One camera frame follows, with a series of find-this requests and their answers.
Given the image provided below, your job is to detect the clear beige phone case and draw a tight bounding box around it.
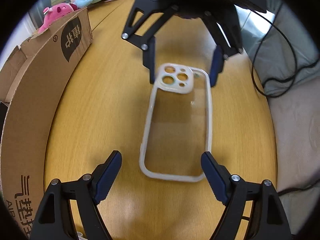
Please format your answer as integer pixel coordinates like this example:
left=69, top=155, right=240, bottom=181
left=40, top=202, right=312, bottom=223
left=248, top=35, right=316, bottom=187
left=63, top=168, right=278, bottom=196
left=139, top=63, right=213, bottom=183

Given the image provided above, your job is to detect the pink bear plush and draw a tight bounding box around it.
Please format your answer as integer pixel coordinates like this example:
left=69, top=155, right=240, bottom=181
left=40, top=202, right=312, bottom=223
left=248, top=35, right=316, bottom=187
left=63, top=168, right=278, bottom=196
left=37, top=3, right=78, bottom=34

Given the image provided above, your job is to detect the shallow cardboard box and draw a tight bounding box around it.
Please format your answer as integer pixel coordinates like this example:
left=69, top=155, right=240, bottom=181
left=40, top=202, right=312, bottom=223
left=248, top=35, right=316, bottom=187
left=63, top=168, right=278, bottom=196
left=1, top=8, right=93, bottom=238

